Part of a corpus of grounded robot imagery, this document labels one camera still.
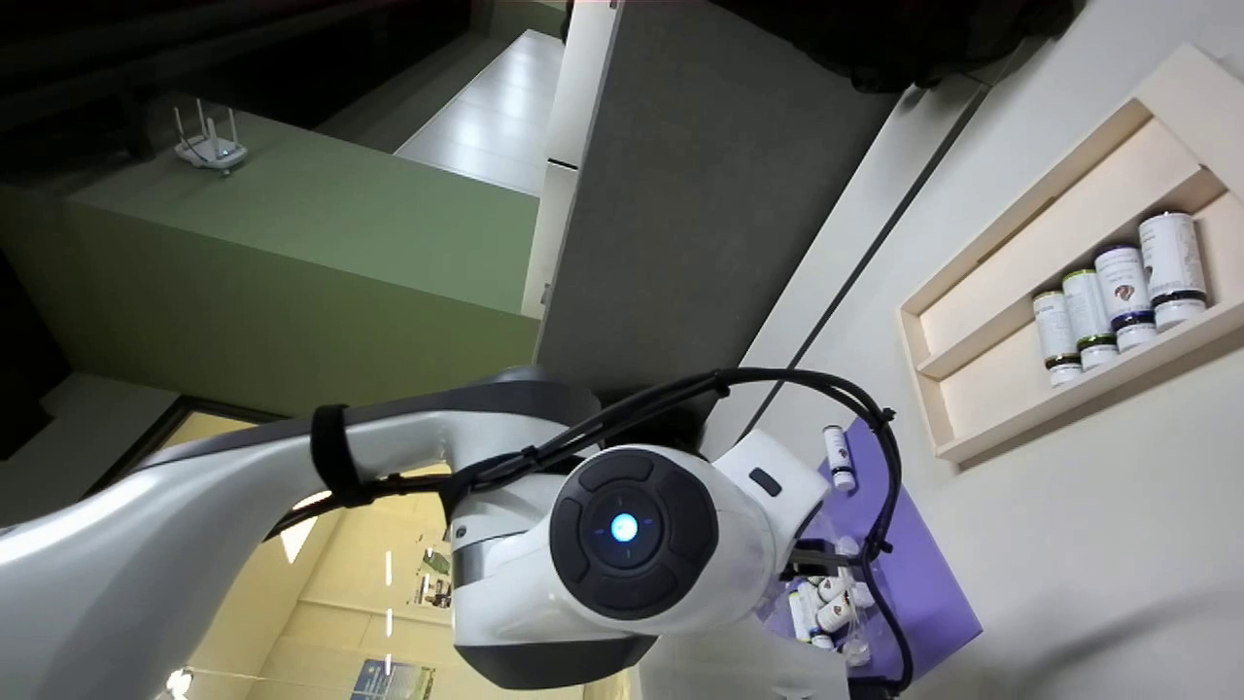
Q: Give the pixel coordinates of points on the white bottle with dark band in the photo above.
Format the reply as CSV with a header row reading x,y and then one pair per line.
x,y
1055,335
1088,316
1173,267
1124,292

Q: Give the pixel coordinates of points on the small white bottle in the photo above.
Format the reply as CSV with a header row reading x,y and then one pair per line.
x,y
839,457

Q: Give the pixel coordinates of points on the heap of small white bottles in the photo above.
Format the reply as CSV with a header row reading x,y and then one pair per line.
x,y
826,608

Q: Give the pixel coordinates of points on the white router with antennas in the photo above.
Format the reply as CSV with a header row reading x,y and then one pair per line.
x,y
212,151

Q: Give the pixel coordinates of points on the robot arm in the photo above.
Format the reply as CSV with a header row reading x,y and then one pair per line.
x,y
194,525

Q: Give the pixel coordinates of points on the purple mat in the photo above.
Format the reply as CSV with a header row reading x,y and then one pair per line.
x,y
928,574

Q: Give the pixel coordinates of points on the cream wall shelf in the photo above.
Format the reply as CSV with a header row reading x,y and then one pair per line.
x,y
1059,224

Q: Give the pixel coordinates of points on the clear plastic container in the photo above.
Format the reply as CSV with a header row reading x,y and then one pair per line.
x,y
844,622

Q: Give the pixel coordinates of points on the blue poster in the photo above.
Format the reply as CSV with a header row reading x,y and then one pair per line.
x,y
389,681

